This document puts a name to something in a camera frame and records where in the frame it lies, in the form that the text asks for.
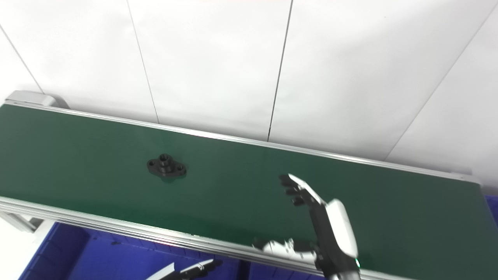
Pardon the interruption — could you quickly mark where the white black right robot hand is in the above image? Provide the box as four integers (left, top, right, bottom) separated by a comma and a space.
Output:
252, 173, 361, 280

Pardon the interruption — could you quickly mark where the blue plastic bin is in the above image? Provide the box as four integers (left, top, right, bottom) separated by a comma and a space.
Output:
249, 262, 325, 280
484, 194, 498, 230
18, 222, 249, 280

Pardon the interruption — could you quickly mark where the green conveyor belt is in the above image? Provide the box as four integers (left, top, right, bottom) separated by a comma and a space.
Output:
0, 90, 498, 280
0, 104, 498, 280

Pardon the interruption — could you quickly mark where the black flange part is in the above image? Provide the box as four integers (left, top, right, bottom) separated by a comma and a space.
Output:
147, 154, 187, 179

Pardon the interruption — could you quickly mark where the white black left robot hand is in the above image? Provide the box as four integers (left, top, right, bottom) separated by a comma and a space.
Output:
146, 259, 223, 280

